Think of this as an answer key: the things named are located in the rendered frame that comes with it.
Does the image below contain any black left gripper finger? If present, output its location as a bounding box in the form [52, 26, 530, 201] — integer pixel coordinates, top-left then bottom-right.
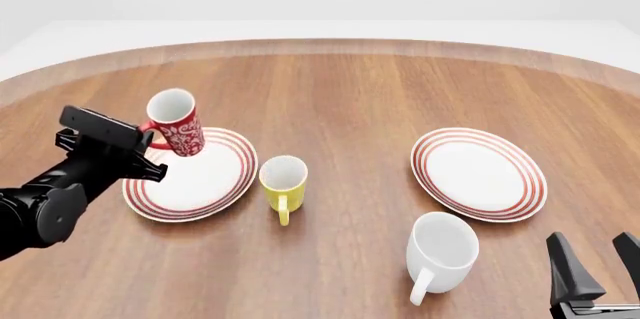
[136, 129, 156, 152]

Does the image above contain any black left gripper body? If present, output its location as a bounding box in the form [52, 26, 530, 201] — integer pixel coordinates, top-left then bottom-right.
[53, 127, 169, 184]

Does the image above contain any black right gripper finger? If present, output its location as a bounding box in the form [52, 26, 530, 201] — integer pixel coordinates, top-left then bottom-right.
[611, 231, 640, 287]
[545, 231, 607, 304]

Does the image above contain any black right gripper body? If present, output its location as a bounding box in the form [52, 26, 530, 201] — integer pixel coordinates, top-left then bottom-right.
[548, 295, 640, 319]

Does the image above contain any red patterned mug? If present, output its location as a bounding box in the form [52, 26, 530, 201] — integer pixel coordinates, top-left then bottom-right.
[145, 88, 207, 159]

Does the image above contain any white plate with red rings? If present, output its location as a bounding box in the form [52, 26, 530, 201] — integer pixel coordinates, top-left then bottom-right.
[121, 126, 260, 224]
[410, 126, 549, 223]

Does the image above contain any white mug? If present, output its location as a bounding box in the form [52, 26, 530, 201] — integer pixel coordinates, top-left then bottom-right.
[405, 210, 481, 307]

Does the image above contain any yellow mug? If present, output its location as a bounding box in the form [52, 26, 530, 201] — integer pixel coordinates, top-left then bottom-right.
[257, 154, 310, 228]

